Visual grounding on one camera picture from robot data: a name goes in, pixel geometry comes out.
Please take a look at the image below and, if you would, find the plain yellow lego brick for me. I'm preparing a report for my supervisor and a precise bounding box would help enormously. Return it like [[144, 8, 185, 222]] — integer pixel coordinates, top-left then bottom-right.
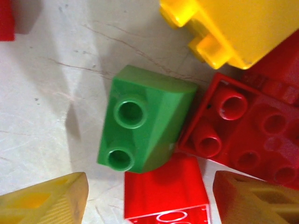
[[159, 0, 299, 70]]

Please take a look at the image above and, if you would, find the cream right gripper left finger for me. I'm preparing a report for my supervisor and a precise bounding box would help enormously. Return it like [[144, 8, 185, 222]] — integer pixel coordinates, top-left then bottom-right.
[[0, 172, 89, 224]]

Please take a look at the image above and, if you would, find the green sloped lego brick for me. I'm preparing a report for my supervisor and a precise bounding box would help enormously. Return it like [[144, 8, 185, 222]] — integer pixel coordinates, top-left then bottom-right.
[[97, 64, 199, 175]]

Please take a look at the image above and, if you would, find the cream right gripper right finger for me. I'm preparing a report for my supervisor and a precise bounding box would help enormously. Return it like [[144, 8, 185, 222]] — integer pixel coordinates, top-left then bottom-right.
[[212, 170, 299, 224]]

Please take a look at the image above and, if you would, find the red lego brick white print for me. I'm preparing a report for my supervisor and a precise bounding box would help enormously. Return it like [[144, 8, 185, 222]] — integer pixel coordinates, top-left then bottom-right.
[[123, 155, 211, 224]]

